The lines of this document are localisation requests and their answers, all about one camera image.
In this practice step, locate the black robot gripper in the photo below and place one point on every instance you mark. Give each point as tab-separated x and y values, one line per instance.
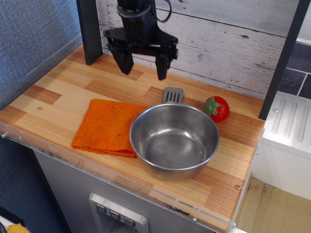
141	34

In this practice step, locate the grey spatula with green handle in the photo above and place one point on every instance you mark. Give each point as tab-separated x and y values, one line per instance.
173	94

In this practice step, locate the orange cloth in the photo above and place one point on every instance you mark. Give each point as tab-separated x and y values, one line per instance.
106	126

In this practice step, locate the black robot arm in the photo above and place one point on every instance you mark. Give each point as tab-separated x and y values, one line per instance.
132	4

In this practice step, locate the stainless steel bowl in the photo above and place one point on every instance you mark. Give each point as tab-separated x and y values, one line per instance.
174	141

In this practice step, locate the red toy strawberry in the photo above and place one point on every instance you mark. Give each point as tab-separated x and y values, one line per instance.
216	108

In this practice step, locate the grey panel with buttons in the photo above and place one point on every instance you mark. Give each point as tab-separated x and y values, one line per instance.
111	217

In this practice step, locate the clear acrylic edge guard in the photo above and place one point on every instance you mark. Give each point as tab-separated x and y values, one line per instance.
195	205

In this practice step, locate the yellow object at corner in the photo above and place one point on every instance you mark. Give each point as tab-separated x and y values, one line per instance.
17	228

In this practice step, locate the dark left upright post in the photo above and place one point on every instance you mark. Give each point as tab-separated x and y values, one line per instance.
90	30

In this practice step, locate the dark upright post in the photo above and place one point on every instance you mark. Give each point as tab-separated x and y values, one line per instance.
90	30
288	47

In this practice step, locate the dark right upright post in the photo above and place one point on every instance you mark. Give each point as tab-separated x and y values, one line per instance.
288	47

